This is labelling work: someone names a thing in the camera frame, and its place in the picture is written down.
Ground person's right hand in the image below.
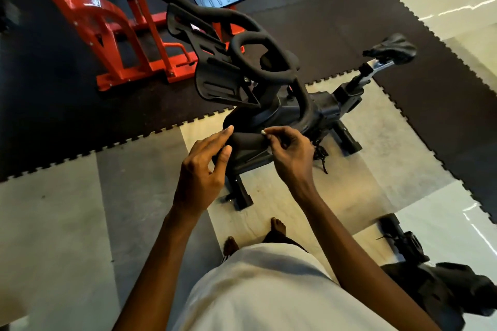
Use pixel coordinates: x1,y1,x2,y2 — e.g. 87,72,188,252
261,126,320,204

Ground person's left hand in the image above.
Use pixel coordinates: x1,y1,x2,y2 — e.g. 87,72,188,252
171,125,236,221

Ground red gym machine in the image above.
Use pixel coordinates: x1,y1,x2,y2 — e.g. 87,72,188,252
8,0,287,93

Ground person's right forearm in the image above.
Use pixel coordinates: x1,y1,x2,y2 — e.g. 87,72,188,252
297,187,444,331

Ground person's left forearm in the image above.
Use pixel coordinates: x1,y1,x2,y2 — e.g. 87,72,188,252
112,204,203,331

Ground person's bare foot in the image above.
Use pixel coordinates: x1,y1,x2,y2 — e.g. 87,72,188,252
222,236,241,259
269,217,288,238

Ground black striped trousers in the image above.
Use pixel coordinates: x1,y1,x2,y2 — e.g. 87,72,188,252
262,230,309,252

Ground black interlocking foam mat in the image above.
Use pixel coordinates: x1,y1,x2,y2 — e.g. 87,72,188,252
0,0,497,223

